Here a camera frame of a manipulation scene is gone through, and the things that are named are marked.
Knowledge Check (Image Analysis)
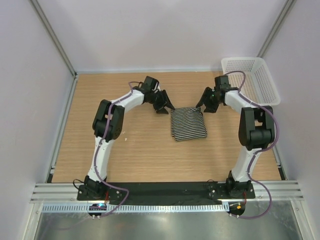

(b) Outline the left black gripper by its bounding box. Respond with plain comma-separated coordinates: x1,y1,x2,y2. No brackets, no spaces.
149,89,175,114

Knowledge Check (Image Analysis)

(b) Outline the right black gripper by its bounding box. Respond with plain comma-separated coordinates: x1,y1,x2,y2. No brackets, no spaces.
196,86,222,113

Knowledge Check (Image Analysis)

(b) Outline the black white striped tank top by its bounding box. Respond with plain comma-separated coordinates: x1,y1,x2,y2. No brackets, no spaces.
170,107,208,142

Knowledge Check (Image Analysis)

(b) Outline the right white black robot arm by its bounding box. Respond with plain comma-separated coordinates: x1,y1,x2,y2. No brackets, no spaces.
196,74,276,198

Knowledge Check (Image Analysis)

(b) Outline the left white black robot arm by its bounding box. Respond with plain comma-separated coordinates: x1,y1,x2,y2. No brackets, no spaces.
77,76,174,201

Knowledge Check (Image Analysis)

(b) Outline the white plastic basket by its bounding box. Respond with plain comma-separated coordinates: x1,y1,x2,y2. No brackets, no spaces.
221,57,281,106

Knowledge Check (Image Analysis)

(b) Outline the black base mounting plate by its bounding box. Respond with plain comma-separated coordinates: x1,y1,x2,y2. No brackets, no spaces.
76,179,256,201

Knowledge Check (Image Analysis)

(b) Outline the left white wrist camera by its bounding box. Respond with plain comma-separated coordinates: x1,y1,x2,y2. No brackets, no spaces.
153,82,161,93

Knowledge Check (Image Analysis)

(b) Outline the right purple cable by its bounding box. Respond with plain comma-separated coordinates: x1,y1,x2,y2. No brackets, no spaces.
223,71,281,221

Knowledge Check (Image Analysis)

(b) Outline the aluminium front rail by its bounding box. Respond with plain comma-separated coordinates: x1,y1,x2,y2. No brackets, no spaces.
30,180,304,203

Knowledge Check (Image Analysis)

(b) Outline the right aluminium frame post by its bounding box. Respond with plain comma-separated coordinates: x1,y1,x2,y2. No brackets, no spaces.
257,0,297,58

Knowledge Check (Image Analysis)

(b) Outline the aluminium frame post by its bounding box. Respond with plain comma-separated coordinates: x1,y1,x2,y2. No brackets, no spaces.
257,0,297,58
32,0,78,78

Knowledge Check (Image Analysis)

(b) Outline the left aluminium frame post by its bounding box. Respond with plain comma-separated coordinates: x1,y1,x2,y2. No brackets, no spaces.
32,0,78,78

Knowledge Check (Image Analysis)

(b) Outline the slotted white cable duct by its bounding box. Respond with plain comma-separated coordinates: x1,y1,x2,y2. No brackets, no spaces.
41,202,229,214

